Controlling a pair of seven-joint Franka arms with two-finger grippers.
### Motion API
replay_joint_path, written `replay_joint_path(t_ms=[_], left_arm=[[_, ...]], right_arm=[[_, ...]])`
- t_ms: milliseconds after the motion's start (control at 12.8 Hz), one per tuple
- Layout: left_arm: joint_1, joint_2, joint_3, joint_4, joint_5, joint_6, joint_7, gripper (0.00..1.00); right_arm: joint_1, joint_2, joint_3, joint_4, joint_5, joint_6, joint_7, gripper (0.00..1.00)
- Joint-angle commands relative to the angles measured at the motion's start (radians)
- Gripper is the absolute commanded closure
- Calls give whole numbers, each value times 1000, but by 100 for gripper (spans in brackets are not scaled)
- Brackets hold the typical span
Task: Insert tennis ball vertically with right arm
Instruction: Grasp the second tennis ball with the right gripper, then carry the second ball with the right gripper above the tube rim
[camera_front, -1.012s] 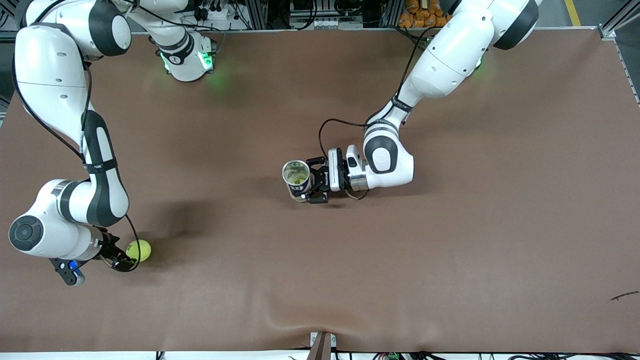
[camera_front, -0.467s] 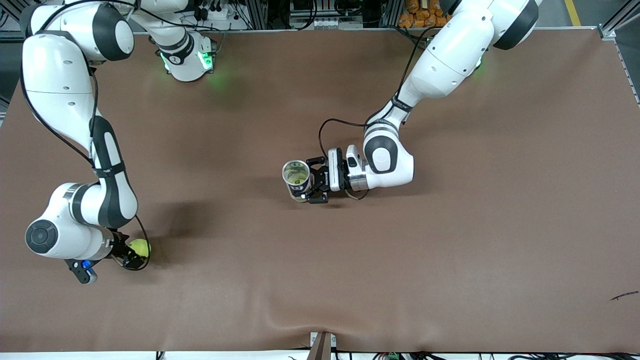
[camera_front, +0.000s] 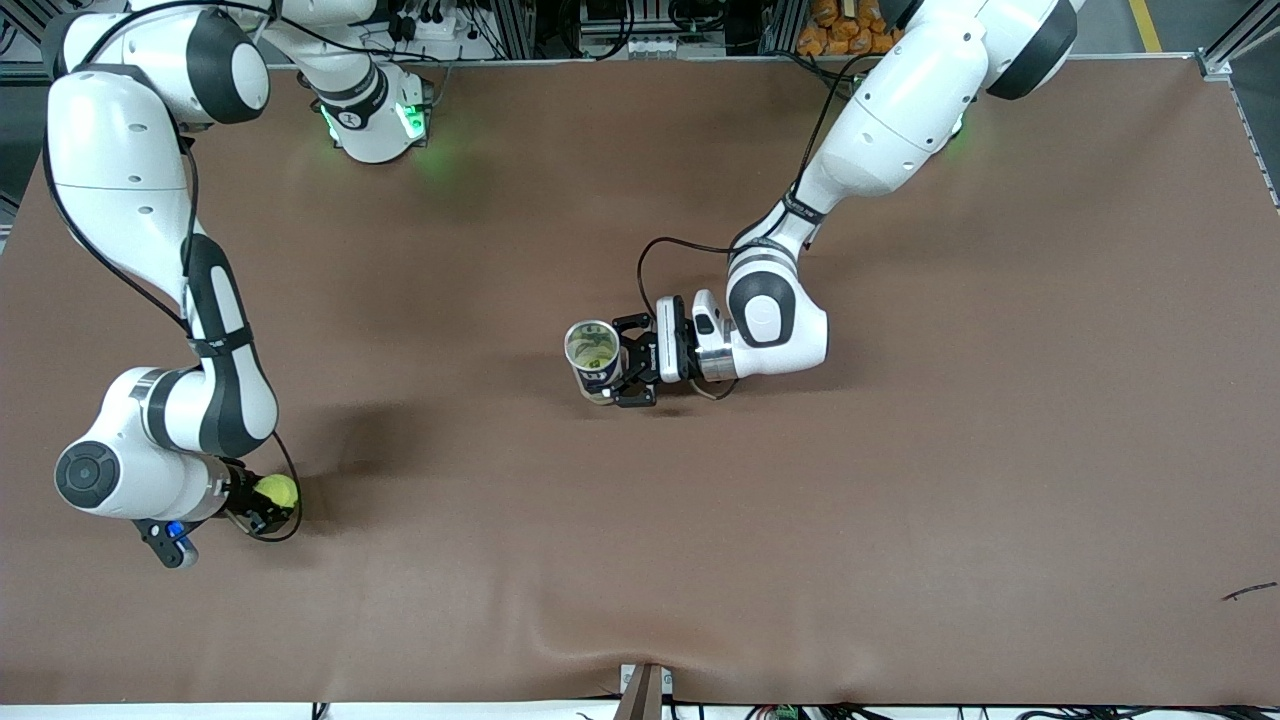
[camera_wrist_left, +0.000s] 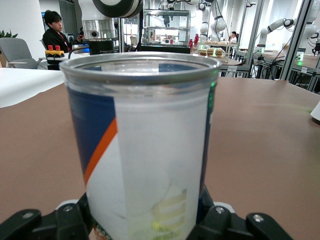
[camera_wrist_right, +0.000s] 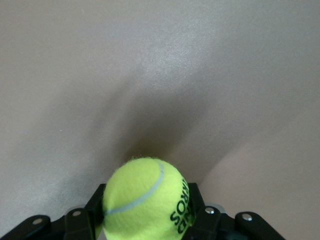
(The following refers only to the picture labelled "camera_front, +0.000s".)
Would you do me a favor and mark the aluminium frame profile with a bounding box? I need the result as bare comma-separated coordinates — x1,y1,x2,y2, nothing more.
0,0,61,86
1198,0,1280,206

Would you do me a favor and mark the orange mesh bag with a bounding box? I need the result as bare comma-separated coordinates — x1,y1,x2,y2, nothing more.
797,0,909,57

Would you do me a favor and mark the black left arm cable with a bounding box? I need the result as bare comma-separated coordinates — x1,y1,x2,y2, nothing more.
636,55,881,401

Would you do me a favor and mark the white power strip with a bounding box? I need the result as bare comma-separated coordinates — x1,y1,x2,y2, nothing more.
385,8,463,43

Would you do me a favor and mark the metal table clamp bracket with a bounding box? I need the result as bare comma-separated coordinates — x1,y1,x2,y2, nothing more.
618,662,674,720

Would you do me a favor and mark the Wilson tennis ball can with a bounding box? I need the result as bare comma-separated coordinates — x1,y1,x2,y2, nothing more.
563,319,626,406

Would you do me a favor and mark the brown table mat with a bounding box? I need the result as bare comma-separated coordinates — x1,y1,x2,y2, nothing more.
0,55,1280,706

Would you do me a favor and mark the grey metal equipment rack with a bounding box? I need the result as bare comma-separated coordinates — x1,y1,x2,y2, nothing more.
520,0,791,59

